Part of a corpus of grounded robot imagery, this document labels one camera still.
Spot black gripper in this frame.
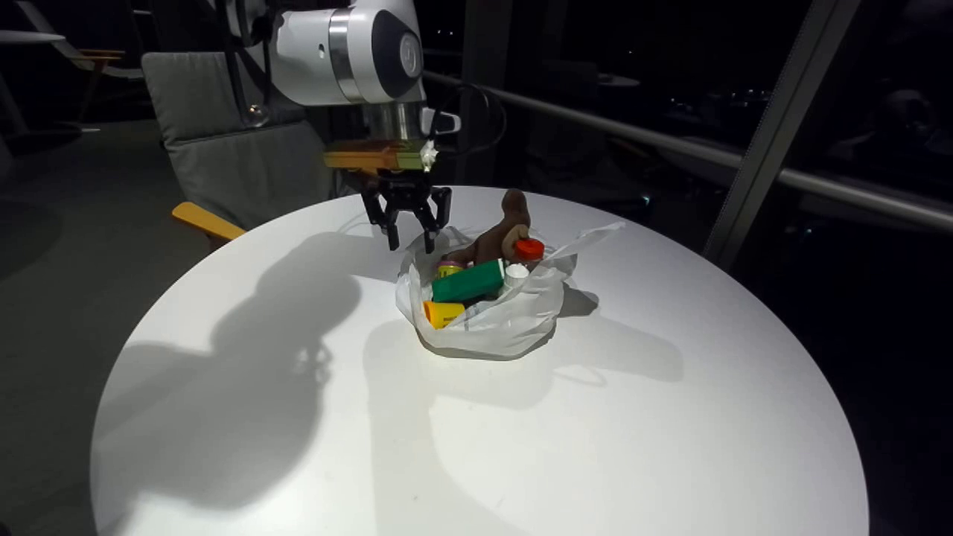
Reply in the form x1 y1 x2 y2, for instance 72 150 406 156
356 171 456 256

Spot green block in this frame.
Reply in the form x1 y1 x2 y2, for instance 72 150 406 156
428 256 508 307

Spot brown reindeer plush toy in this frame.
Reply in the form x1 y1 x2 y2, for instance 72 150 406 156
461 184 535 269

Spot brown spice jar red lid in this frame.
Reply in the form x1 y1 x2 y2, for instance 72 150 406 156
508 235 549 269

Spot white plastic bag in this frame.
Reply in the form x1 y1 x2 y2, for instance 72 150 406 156
394 219 632 360

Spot grey chair wooden armrests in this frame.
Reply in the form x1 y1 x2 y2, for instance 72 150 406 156
141 50 376 244

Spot metal window railing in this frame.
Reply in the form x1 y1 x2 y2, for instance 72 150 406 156
420 0 953 269

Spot wrist camera on wooden plate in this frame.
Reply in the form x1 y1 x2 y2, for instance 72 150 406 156
319 137 444 181

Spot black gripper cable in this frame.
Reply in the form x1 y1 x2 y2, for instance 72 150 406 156
434 83 513 162

